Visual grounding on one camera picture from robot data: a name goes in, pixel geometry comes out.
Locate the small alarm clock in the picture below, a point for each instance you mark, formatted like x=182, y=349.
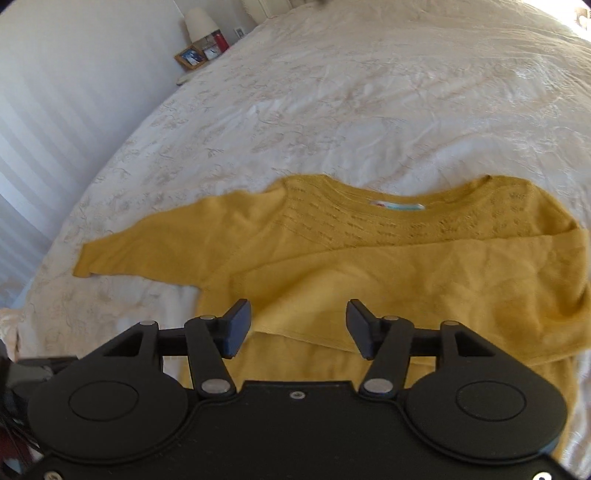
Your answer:
x=211, y=52

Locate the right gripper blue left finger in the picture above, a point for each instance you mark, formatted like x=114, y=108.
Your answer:
x=212, y=340

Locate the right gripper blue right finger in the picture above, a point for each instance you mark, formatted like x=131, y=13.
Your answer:
x=386, y=343

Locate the white bedside lamp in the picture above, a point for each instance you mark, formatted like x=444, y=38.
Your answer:
x=199, y=24

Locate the wooden photo frame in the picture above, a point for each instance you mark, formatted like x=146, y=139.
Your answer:
x=191, y=58

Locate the mustard yellow knit sweater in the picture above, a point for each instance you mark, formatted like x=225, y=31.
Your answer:
x=498, y=254

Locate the white floral bedspread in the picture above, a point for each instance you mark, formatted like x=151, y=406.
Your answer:
x=406, y=98

